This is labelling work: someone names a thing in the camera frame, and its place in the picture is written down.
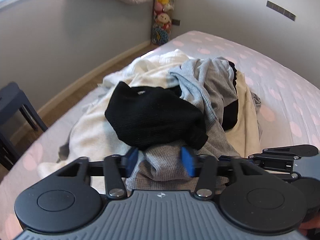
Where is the grey ribbed garment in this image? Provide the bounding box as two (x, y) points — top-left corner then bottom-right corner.
(126, 57), (240, 191)

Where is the cream knit sweater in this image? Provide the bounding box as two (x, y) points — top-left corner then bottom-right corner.
(225, 72), (262, 158)

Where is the white fluffy garment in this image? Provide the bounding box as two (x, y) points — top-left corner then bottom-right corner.
(37, 49), (195, 190)

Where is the pink dotted bed sheet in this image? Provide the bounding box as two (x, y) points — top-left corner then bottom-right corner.
(1, 30), (319, 239)

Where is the black knit garment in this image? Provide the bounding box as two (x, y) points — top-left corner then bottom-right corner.
(105, 82), (208, 151)

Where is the dark blue plastic stool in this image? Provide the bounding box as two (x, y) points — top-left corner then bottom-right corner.
(1, 82), (48, 171)

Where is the plush toy storage column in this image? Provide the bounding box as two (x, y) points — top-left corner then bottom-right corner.
(151, 0), (175, 46)

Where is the dark wall socket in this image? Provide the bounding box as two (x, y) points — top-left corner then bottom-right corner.
(171, 19), (181, 26)

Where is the grey wall switch panel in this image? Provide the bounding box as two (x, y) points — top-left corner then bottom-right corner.
(266, 1), (296, 21)

